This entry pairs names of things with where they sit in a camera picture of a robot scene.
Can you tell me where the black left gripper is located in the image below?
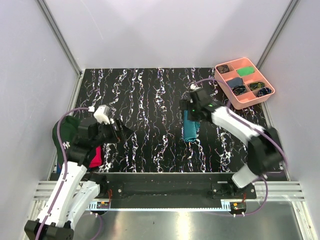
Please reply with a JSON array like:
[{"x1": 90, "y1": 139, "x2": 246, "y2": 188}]
[{"x1": 92, "y1": 117, "x2": 134, "y2": 148}]

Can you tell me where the teal cloth napkin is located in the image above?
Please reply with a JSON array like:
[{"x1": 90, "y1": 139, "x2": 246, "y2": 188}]
[{"x1": 183, "y1": 110, "x2": 200, "y2": 143}]

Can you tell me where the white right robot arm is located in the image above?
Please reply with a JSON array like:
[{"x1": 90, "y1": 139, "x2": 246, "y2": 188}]
[{"x1": 108, "y1": 89, "x2": 249, "y2": 173}]

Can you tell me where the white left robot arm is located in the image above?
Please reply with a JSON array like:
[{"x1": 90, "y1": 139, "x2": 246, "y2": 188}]
[{"x1": 24, "y1": 117, "x2": 119, "y2": 240}]

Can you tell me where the dark green baseball cap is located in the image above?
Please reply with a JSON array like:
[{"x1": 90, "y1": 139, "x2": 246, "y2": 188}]
[{"x1": 52, "y1": 115, "x2": 81, "y2": 168}]

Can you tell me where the pink folded cloth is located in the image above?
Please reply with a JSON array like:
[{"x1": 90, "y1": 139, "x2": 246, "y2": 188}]
[{"x1": 89, "y1": 146, "x2": 103, "y2": 169}]

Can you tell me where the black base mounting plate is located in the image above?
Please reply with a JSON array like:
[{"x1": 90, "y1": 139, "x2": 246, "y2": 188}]
[{"x1": 101, "y1": 172, "x2": 257, "y2": 211}]

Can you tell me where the dark patterned rolled cloth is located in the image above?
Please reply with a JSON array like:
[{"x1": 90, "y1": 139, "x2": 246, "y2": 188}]
[{"x1": 216, "y1": 64, "x2": 230, "y2": 74}]

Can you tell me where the grey blue rolled cloth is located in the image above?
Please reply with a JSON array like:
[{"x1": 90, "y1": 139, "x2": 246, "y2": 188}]
[{"x1": 226, "y1": 77, "x2": 244, "y2": 89}]

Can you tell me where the black patterned rolled cloth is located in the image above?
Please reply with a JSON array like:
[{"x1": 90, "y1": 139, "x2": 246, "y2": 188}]
[{"x1": 232, "y1": 85, "x2": 247, "y2": 96}]

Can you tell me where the pink compartment tray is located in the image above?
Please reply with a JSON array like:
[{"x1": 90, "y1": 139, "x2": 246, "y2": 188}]
[{"x1": 214, "y1": 57, "x2": 276, "y2": 110}]

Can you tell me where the green rolled cloth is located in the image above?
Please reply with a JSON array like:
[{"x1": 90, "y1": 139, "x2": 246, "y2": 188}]
[{"x1": 236, "y1": 66, "x2": 255, "y2": 77}]

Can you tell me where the yellow black rolled cloth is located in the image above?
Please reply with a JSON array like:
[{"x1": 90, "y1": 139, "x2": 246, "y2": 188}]
[{"x1": 248, "y1": 81, "x2": 265, "y2": 91}]

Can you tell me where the blue black rolled cloth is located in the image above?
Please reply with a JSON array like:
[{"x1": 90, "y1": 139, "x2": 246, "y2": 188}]
[{"x1": 256, "y1": 87, "x2": 273, "y2": 98}]

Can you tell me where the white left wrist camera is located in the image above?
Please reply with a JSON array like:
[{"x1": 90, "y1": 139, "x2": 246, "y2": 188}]
[{"x1": 88, "y1": 104, "x2": 110, "y2": 125}]

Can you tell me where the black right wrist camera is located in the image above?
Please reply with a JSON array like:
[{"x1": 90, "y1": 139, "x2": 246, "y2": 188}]
[{"x1": 189, "y1": 87, "x2": 210, "y2": 108}]

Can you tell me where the aluminium frame post left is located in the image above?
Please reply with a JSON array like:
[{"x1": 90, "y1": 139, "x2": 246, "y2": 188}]
[{"x1": 36, "y1": 0, "x2": 82, "y2": 76}]

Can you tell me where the aluminium frame post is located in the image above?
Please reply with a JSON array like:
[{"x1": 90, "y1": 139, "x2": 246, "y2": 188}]
[
  {"x1": 36, "y1": 0, "x2": 82, "y2": 76},
  {"x1": 256, "y1": 0, "x2": 300, "y2": 70}
]

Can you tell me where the aluminium front rail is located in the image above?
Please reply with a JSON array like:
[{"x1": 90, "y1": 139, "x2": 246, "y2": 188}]
[{"x1": 33, "y1": 179, "x2": 306, "y2": 201}]

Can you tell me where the aluminium frame post right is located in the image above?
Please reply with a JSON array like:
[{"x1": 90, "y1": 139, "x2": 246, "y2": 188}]
[{"x1": 256, "y1": 0, "x2": 300, "y2": 70}]

